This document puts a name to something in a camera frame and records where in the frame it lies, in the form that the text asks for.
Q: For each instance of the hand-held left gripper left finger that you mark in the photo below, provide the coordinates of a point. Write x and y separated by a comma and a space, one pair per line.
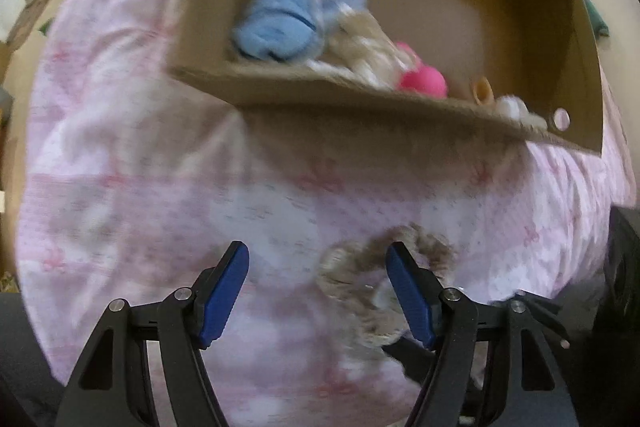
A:
222, 302

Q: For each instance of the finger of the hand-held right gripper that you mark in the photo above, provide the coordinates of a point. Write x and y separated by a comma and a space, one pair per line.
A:
407, 357
547, 319

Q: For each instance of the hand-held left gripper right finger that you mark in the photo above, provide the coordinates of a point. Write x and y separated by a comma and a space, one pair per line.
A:
412, 302

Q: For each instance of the beige fluffy scrunchie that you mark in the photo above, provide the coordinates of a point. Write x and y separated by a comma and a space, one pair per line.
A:
350, 269

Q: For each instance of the white sock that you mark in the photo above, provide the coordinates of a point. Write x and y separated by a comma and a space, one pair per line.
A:
515, 109

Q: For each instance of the pink ball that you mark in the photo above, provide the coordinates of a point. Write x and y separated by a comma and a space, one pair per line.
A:
422, 79

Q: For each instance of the beige and white plush toy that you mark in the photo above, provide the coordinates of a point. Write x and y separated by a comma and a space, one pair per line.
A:
365, 47

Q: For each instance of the light blue plush toy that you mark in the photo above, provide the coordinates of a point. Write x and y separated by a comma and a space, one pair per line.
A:
280, 24

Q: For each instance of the brown cardboard box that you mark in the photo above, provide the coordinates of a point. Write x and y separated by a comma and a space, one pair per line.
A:
450, 7

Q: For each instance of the pink floral bedspread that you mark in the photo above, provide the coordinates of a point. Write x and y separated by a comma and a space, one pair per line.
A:
150, 167

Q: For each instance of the dark cloth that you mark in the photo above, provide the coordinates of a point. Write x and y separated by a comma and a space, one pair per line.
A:
25, 357

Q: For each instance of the teal headboard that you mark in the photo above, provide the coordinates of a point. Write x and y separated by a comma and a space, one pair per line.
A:
595, 14

